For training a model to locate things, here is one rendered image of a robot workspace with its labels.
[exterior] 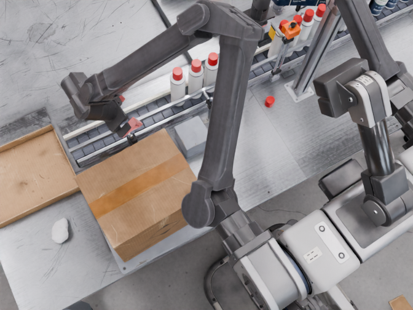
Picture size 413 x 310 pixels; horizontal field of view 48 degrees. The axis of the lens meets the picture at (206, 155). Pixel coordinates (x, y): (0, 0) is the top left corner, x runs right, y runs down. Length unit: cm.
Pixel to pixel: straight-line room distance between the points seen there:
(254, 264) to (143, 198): 51
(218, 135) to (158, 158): 47
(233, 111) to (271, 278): 32
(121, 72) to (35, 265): 79
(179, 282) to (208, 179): 150
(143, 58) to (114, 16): 96
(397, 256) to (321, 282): 178
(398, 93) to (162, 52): 54
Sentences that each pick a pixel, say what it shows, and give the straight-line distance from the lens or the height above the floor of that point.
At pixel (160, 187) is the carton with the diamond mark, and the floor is 112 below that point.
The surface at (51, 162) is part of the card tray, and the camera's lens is 172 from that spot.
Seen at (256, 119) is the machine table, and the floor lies 83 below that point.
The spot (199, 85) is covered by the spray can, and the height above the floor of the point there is 97.
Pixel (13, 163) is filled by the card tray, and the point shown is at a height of 83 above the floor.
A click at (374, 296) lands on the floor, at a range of 258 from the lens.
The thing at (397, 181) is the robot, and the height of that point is 162.
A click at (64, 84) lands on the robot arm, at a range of 125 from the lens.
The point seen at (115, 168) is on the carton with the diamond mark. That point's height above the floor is 112.
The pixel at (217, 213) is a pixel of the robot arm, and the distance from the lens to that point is 94.
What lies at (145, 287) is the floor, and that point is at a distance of 240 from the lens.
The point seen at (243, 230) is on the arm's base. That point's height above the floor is 149.
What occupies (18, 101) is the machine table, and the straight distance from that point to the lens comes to 186.
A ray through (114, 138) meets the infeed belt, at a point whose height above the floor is 88.
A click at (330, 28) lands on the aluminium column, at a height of 125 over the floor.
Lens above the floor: 239
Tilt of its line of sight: 69 degrees down
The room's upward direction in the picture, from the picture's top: 8 degrees clockwise
